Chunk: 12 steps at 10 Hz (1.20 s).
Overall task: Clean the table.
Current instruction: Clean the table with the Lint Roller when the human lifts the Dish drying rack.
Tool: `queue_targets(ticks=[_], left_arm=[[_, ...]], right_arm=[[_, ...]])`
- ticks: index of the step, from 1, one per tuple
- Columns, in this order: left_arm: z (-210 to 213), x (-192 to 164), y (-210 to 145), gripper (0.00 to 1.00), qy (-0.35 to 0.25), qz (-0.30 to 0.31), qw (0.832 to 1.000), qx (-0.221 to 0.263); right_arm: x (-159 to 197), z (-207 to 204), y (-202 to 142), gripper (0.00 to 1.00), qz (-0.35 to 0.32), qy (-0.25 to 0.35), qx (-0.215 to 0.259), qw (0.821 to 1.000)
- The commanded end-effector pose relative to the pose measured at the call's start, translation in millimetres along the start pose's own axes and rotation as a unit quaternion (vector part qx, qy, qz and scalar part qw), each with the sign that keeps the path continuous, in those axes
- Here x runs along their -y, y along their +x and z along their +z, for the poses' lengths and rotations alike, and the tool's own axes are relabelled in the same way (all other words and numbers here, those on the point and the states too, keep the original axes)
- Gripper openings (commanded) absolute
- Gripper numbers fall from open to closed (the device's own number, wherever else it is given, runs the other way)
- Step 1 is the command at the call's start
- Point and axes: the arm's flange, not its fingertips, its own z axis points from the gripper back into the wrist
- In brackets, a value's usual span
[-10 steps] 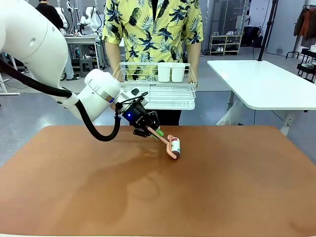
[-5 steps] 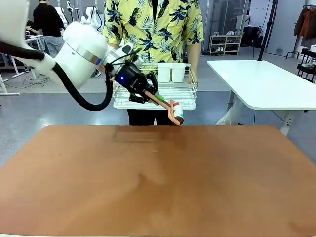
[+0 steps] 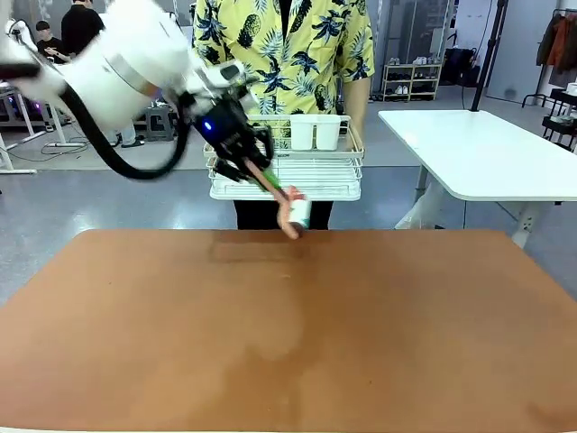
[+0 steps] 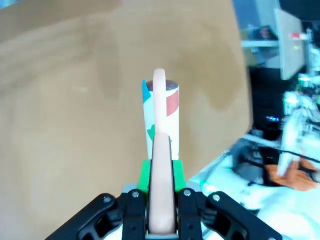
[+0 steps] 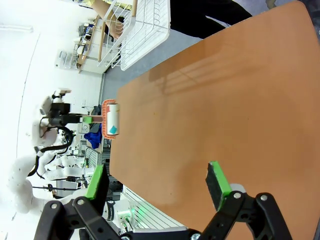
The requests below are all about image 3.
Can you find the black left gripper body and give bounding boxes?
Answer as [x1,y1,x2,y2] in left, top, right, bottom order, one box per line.
[190,96,275,164]

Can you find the white wire dish rack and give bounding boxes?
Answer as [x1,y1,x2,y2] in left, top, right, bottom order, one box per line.
[202,114,366,202]

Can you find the person's left forearm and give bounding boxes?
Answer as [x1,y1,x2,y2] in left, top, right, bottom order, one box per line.
[343,75,369,133]

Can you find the black trousers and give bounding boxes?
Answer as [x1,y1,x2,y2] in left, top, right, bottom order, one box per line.
[233,198,335,232]

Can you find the white plastic cutlery holder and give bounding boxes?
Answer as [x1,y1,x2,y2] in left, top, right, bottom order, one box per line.
[288,114,342,152]

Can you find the grey step stool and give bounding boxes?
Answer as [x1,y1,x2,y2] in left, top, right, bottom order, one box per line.
[143,104,180,143]

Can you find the yellow pineapple print shirt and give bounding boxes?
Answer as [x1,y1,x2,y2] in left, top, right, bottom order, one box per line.
[191,0,377,116]

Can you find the wooden shoe rack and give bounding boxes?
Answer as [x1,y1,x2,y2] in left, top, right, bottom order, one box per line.
[381,62,444,103]

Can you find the standing person in black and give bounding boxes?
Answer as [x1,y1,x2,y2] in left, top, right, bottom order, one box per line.
[60,0,146,150]

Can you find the seated person in black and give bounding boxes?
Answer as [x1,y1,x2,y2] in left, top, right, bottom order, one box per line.
[34,20,73,65]

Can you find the white side table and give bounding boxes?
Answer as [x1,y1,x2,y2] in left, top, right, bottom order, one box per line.
[377,109,577,250]

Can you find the black bag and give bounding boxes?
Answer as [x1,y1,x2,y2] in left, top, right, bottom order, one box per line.
[443,46,482,87]

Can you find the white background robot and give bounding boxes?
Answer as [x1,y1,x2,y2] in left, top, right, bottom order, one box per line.
[3,17,40,54]

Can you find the black tripod stand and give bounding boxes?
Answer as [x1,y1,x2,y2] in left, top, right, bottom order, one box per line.
[470,0,511,113]

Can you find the black utility cart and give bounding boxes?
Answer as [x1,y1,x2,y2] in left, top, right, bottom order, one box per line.
[521,82,577,153]

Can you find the clothes rack with garments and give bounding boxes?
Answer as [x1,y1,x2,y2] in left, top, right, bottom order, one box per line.
[536,8,577,87]

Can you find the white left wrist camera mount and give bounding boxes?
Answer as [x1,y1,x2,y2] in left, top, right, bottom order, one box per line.
[192,61,248,106]

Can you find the black left arm cable sleeve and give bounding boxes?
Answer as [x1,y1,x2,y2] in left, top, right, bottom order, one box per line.
[0,61,191,182]

